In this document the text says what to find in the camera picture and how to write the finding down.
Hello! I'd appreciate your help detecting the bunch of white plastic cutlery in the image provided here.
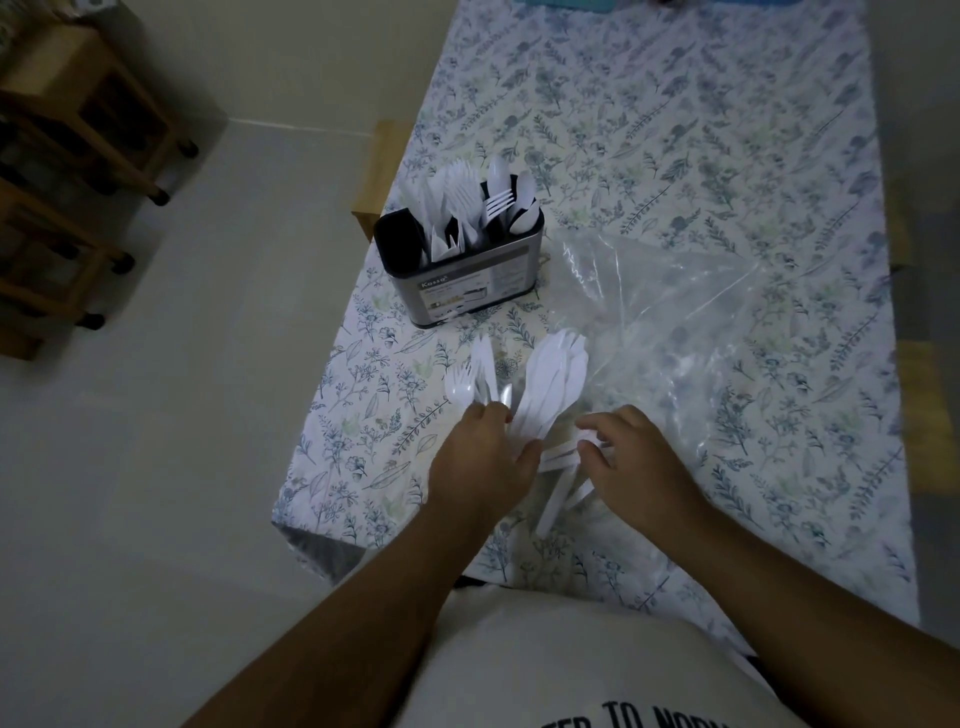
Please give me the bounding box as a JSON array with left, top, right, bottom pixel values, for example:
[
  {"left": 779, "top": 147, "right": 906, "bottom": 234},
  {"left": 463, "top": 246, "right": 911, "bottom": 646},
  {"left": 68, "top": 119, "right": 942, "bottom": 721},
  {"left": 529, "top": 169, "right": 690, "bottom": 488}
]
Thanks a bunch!
[{"left": 401, "top": 153, "right": 540, "bottom": 264}]

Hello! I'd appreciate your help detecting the clear plastic bag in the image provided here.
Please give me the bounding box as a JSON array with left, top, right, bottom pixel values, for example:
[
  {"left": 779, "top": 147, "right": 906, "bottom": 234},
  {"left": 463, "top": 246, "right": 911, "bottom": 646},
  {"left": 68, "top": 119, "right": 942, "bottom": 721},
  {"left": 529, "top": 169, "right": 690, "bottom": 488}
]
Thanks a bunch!
[{"left": 551, "top": 228, "right": 759, "bottom": 466}]

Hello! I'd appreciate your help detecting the person's right hand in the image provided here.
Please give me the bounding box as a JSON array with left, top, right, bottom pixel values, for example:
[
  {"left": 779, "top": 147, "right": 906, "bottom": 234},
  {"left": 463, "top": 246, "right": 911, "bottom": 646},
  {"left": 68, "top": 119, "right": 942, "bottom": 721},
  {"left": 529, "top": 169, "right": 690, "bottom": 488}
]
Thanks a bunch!
[{"left": 574, "top": 404, "right": 710, "bottom": 538}]

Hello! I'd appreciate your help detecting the person's right forearm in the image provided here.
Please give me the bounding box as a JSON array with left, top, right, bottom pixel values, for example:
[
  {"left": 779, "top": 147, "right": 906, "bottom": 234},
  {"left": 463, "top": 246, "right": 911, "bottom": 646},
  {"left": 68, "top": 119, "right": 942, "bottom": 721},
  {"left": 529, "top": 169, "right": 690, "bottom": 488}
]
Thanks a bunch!
[{"left": 659, "top": 494, "right": 960, "bottom": 728}]

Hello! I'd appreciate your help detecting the pile of white plastic cutlery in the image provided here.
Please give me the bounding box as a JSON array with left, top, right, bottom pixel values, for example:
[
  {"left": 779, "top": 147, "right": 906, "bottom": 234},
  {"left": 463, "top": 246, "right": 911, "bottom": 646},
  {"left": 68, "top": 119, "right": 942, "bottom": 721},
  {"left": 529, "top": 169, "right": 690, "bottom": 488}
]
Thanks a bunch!
[{"left": 443, "top": 328, "right": 613, "bottom": 540}]

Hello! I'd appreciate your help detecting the person's left forearm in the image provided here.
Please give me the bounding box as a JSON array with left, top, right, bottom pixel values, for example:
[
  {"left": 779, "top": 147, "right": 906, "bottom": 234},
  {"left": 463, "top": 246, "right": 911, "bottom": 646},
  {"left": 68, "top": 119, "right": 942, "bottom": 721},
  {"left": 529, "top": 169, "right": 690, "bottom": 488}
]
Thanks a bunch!
[{"left": 179, "top": 509, "right": 511, "bottom": 728}]

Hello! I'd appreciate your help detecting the person's left hand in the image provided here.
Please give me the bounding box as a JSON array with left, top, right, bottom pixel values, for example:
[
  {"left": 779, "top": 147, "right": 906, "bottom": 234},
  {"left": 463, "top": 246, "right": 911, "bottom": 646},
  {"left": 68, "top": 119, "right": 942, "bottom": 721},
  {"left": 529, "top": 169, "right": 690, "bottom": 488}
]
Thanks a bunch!
[{"left": 425, "top": 401, "right": 543, "bottom": 526}]

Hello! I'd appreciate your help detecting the blue floral tablecloth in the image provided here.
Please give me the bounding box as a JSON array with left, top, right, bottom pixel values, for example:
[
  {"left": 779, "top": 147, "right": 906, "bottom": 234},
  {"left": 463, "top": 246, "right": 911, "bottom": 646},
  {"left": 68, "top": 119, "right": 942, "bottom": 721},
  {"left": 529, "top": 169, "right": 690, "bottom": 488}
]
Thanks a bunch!
[{"left": 271, "top": 0, "right": 922, "bottom": 646}]

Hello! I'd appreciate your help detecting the steel cutlery caddy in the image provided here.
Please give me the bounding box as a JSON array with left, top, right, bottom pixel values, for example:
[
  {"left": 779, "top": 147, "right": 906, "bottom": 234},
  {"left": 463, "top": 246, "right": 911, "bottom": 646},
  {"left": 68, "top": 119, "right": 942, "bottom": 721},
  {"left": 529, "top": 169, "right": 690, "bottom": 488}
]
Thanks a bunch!
[{"left": 373, "top": 202, "right": 547, "bottom": 330}]

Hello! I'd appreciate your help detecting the wooden stool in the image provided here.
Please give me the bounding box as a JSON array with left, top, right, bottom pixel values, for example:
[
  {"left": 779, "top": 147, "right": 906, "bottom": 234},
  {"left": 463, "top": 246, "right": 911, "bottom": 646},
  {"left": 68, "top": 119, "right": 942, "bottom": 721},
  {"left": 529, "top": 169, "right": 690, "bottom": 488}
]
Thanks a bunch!
[
  {"left": 0, "top": 179, "right": 136, "bottom": 361},
  {"left": 350, "top": 119, "right": 414, "bottom": 243},
  {"left": 0, "top": 22, "right": 200, "bottom": 208},
  {"left": 896, "top": 341, "right": 960, "bottom": 493}
]

